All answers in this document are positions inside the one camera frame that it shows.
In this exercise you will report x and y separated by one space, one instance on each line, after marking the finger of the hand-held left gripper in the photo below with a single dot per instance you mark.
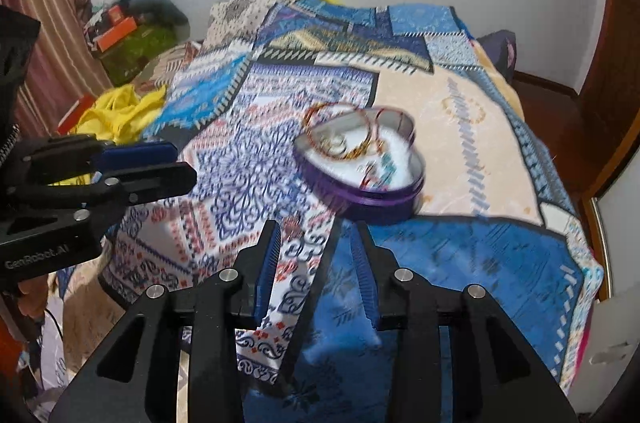
150 183
135 153

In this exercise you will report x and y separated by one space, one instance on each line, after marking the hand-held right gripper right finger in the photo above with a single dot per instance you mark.
366 275

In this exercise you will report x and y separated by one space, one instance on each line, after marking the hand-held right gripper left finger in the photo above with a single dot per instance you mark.
264 275

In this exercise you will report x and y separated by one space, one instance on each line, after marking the purple heart-shaped tin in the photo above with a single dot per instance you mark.
370 198

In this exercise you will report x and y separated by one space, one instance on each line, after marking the person's left hand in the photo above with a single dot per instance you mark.
35 295

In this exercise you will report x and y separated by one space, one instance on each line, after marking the yellow cloth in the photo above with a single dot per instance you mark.
120 113

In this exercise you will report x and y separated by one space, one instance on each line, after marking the flat red box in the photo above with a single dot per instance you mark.
75 113

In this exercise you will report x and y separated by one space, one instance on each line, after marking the striped orange grey cloth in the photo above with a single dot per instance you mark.
167 65

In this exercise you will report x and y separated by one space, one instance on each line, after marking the orange box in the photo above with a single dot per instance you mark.
116 34

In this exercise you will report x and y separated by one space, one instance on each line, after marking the small red box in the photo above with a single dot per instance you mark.
113 15

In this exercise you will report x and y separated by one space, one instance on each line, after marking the patchwork printed blanket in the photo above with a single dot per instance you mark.
450 143

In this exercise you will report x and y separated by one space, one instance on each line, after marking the dark blue bag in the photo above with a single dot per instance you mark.
500 53

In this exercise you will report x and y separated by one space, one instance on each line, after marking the brown wooden door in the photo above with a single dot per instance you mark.
615 78

